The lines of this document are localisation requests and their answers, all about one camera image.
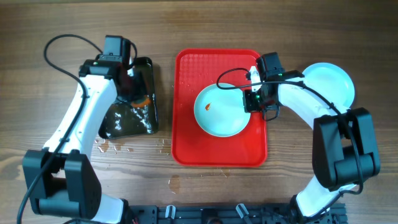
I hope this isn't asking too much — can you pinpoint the light blue plate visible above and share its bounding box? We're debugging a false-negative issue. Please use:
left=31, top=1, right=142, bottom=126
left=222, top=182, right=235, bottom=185
left=302, top=62, right=355, bottom=108
left=193, top=83, right=251, bottom=138

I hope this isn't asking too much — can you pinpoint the left black cable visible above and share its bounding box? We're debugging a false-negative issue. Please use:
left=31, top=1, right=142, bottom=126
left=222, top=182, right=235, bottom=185
left=17, top=33, right=139, bottom=224

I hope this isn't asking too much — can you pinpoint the right black cable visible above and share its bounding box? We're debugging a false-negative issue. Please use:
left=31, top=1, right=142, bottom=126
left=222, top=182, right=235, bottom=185
left=216, top=67, right=364, bottom=215

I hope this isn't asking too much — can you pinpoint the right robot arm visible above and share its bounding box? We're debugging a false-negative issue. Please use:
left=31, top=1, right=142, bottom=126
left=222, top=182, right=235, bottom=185
left=244, top=69, right=381, bottom=223

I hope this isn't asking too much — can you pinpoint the green orange sponge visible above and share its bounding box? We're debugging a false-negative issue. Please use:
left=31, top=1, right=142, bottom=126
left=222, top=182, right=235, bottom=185
left=130, top=95, right=152, bottom=108

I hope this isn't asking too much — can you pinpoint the red plastic tray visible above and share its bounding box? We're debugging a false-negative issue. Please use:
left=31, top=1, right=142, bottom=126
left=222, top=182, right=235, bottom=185
left=171, top=49, right=267, bottom=167

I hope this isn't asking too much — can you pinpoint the black water tray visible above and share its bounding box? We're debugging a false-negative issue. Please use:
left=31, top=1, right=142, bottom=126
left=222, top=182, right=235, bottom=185
left=98, top=57, right=159, bottom=139

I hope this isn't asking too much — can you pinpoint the black cable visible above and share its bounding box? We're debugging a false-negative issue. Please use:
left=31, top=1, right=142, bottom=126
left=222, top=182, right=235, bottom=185
left=216, top=67, right=364, bottom=215
left=17, top=33, right=139, bottom=224

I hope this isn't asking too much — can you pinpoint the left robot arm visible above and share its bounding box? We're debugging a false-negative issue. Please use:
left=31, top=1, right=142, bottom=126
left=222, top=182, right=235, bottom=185
left=16, top=60, right=146, bottom=223

